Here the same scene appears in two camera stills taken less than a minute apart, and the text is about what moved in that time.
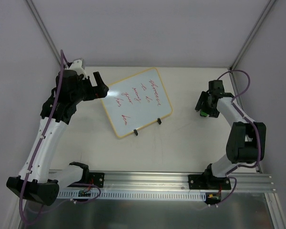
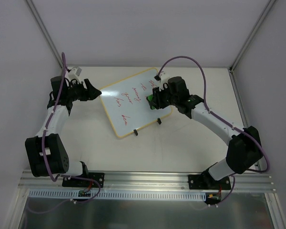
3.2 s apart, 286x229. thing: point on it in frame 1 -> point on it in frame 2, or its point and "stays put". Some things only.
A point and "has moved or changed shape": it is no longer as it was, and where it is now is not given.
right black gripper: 207,105 -> 158,98
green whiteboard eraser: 203,113 has moved or changed shape
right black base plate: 202,182 stays put
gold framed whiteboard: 136,101 stays put
